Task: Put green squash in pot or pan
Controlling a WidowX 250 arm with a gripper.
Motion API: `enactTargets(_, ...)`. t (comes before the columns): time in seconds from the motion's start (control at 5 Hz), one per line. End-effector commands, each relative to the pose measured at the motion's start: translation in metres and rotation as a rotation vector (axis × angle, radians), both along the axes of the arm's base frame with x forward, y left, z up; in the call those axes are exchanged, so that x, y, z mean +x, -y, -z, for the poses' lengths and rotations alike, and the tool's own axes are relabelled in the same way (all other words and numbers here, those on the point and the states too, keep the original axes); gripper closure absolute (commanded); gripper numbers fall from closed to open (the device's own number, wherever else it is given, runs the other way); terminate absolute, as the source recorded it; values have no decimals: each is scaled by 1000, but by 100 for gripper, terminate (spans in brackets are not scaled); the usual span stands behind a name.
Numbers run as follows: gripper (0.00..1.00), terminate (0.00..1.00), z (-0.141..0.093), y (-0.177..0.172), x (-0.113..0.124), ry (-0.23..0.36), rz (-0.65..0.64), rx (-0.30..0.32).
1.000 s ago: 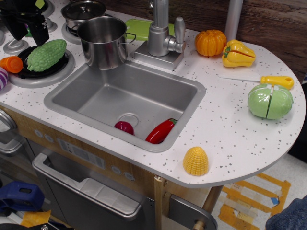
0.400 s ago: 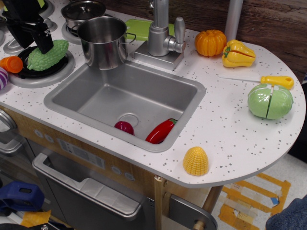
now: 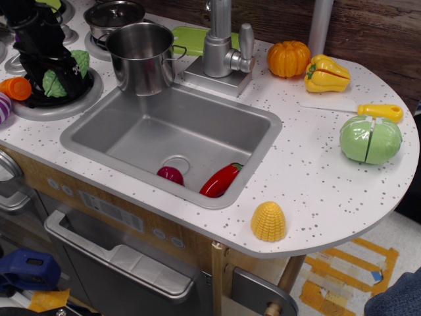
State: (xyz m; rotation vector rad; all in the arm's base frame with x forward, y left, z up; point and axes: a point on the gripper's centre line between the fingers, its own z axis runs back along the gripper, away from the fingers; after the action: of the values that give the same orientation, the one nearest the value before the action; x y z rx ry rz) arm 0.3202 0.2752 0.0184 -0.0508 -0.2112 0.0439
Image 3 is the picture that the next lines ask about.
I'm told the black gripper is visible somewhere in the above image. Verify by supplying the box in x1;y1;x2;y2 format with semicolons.
1;1;84;97

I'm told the bumpy green toy squash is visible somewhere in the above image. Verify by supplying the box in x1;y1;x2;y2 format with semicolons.
42;49;90;98

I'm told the small steel pot with lid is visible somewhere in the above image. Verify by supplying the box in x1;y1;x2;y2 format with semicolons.
84;1;146;41

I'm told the tall steel pot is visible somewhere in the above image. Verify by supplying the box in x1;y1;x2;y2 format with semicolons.
105;22;187;96

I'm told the black coil stove burner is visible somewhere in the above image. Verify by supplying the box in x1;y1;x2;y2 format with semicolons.
24;68;95;109

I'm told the grey stove knob front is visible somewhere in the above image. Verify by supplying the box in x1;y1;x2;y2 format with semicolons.
5;53;26;75

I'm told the grey stove knob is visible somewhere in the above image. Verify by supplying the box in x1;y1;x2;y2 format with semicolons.
61;24;79;46
5;53;26;75

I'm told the orange toy carrot piece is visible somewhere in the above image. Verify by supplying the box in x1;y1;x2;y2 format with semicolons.
1;76;32;101

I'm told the grey stove knob rear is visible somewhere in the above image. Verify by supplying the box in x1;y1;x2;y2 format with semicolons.
61;24;79;46

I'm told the purple striped toy onion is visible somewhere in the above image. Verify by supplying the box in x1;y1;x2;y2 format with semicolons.
0;92;12;124

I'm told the green toy plate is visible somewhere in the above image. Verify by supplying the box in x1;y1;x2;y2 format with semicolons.
39;0;62;12

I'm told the green plastic cutting board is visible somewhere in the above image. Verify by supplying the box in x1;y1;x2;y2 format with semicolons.
171;26;240;57

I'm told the dark red toy radish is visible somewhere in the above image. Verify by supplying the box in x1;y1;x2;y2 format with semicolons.
157;166;185;186

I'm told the grey toy sink basin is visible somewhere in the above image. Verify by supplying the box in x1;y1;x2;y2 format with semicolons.
60;84;282;209

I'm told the silver toy faucet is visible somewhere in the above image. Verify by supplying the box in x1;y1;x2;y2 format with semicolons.
184;0;255;97

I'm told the blue clamp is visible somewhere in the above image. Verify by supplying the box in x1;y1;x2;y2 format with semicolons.
1;249;61;291

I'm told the red toy chili pepper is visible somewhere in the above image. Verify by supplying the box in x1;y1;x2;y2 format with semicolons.
199;163;243;198

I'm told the grey toy oven door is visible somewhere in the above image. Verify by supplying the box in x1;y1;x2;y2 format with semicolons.
41;196;213;315

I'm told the orange toy pumpkin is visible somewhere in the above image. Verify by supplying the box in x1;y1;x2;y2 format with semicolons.
266;41;311;78

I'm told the yellow toy corn piece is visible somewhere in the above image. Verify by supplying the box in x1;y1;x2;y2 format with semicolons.
251;201;287;242

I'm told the yellow toy bell pepper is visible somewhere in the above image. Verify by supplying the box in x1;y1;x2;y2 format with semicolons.
304;54;351;93

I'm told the white vertical pole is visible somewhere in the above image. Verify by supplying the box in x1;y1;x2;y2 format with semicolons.
308;0;334;55

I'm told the green toy cabbage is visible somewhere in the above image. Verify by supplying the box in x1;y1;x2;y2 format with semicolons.
339;115;403;165

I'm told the blue jeans knee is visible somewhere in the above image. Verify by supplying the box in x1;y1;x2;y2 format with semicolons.
364;269;420;315

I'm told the grey dishwasher handle left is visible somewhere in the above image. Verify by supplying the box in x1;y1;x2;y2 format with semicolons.
1;150;32;216

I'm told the yellow handled toy knife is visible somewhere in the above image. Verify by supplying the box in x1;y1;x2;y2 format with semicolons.
299;99;404;123

